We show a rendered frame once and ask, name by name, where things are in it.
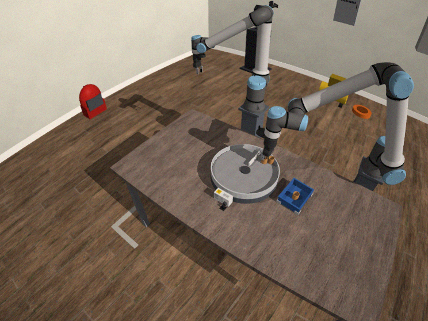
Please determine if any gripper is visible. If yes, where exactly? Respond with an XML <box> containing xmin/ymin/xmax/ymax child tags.
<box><xmin>192</xmin><ymin>53</ymin><xmax>205</xmax><ymax>75</ymax></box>
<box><xmin>262</xmin><ymin>136</ymin><xmax>278</xmax><ymax>157</ymax></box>

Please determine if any wooden table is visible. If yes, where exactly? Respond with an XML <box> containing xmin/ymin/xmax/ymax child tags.
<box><xmin>110</xmin><ymin>109</ymin><xmax>404</xmax><ymax>321</ymax></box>

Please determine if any yellow cart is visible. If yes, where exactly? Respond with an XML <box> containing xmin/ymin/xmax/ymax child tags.
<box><xmin>319</xmin><ymin>74</ymin><xmax>349</xmax><ymax>108</ymax></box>

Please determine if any blue crate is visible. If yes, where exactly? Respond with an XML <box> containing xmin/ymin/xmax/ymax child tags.
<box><xmin>278</xmin><ymin>178</ymin><xmax>314</xmax><ymax>213</ymax></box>

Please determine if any white control box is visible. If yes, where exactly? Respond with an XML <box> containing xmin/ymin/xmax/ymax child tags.
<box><xmin>213</xmin><ymin>188</ymin><xmax>234</xmax><ymax>211</ymax></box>

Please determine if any grey wall cabinet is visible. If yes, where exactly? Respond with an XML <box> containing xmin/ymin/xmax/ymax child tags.
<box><xmin>415</xmin><ymin>16</ymin><xmax>428</xmax><ymax>54</ymax></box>

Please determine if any orange ring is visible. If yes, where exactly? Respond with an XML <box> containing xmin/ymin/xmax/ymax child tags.
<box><xmin>352</xmin><ymin>104</ymin><xmax>373</xmax><ymax>120</ymax></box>

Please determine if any grey turntable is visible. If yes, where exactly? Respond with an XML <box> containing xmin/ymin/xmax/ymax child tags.
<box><xmin>209</xmin><ymin>143</ymin><xmax>281</xmax><ymax>204</ymax></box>

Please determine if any red welding helmet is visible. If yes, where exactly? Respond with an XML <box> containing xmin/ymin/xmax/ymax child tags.
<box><xmin>79</xmin><ymin>84</ymin><xmax>107</xmax><ymax>120</ymax></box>

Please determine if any grey electrical panel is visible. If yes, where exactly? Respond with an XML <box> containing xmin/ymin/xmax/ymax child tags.
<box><xmin>333</xmin><ymin>0</ymin><xmax>362</xmax><ymax>26</ymax></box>

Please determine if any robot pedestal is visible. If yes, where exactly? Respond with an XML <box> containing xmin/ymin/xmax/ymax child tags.
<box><xmin>353</xmin><ymin>163</ymin><xmax>385</xmax><ymax>192</ymax></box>
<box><xmin>238</xmin><ymin>105</ymin><xmax>268</xmax><ymax>138</ymax></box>

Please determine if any black cabinet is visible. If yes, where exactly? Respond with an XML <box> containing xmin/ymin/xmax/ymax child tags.
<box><xmin>240</xmin><ymin>27</ymin><xmax>272</xmax><ymax>72</ymax></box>

